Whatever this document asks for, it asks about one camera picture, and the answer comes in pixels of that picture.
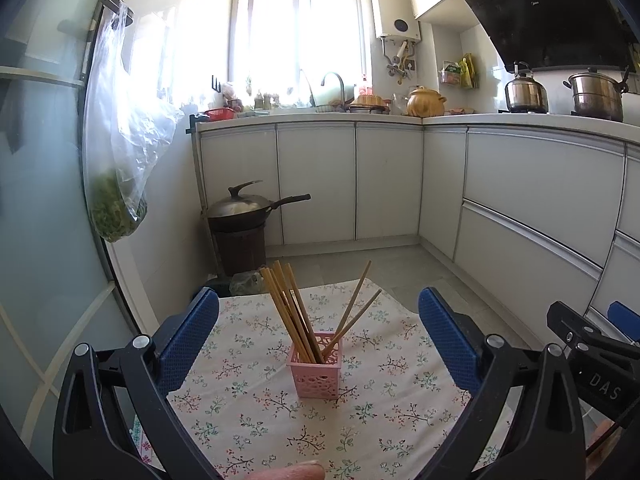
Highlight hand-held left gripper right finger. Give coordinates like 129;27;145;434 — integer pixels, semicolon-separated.
418;287;587;480

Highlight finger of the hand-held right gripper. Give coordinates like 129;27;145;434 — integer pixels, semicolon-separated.
546;301;607;359
607;301;640;349

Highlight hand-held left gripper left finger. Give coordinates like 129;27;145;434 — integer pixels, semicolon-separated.
60;287;221;480

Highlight single bamboo chopstick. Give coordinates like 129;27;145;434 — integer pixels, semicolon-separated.
321;288;383;361
327;260;373;349

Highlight bundle of bamboo chopsticks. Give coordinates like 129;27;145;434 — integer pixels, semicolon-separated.
259;260;326;365

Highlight pink perforated plastic basket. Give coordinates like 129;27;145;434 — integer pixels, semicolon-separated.
286;331;345;400

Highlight person's left hand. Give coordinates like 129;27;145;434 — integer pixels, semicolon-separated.
248;460;326;480

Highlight dark green basin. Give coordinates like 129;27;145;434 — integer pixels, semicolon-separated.
205;273;236;297

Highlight small plastic bag of greens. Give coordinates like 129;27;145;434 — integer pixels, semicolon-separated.
228;266;269;297

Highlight floral tablecloth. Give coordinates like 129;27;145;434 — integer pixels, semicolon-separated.
131;279;517;480

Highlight dark brown bin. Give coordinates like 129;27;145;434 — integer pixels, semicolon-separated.
212;225;269;277

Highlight steel wok lid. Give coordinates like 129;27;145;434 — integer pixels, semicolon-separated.
205;180;274;219

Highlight white kitchen cabinet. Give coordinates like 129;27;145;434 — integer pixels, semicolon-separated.
192;112;640;363

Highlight frosted glass door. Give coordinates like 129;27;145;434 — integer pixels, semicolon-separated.
0;0;128;480

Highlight large hanging bag of greens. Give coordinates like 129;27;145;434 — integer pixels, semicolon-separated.
82;0;184;244

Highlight steel stock pot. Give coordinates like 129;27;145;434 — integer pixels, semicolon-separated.
567;66;630;122

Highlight golden clay pot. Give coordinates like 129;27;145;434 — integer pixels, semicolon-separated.
404;85;448;119

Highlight steel kettle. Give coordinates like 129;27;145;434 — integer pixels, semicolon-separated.
503;61;550;114

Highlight brown dish stack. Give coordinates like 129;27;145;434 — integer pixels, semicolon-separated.
347;92;391;115

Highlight steel sink faucet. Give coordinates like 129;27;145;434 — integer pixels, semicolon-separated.
319;71;347;107

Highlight water heater pipes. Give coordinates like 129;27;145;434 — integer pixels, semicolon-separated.
382;37;419;86

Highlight black range hood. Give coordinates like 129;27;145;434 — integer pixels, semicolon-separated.
449;0;640;74

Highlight kitchen window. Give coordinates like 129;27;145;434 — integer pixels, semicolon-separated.
232;0;367;107

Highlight white water heater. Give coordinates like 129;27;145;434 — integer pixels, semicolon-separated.
369;0;422;41

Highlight black door hook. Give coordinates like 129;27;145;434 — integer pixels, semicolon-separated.
102;0;135;26

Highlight black wok with handle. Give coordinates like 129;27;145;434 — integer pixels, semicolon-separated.
204;193;312;234

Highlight wire dish rack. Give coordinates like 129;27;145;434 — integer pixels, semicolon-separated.
299;99;352;114

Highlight hanging packets on wall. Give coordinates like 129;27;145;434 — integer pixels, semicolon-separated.
438;53;481;90

